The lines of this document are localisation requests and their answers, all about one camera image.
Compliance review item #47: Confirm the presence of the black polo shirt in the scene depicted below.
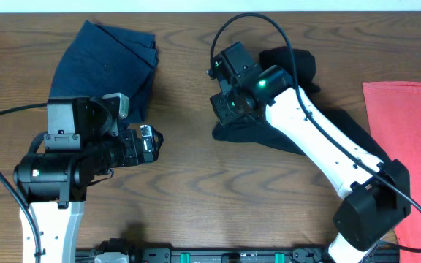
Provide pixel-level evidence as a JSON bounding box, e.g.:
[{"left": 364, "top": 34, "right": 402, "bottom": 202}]
[{"left": 212, "top": 49, "right": 391, "bottom": 163}]

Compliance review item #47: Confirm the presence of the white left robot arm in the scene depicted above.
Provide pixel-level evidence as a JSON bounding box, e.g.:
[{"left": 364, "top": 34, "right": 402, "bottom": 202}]
[{"left": 14, "top": 93, "right": 164, "bottom": 262}]

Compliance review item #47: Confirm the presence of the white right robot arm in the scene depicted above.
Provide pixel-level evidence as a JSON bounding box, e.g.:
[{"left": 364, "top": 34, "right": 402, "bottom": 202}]
[{"left": 208, "top": 61, "right": 411, "bottom": 262}]

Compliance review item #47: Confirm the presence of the folded navy blue garment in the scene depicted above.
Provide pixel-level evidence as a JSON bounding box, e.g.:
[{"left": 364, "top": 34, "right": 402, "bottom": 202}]
[{"left": 50, "top": 20, "right": 159, "bottom": 125}]

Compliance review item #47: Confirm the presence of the red t-shirt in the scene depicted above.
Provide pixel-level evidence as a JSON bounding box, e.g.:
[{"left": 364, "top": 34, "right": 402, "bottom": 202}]
[{"left": 362, "top": 80, "right": 421, "bottom": 263}]

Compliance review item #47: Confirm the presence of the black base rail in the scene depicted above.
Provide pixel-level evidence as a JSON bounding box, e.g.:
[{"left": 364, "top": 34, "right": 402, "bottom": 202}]
[{"left": 75, "top": 237, "right": 401, "bottom": 263}]

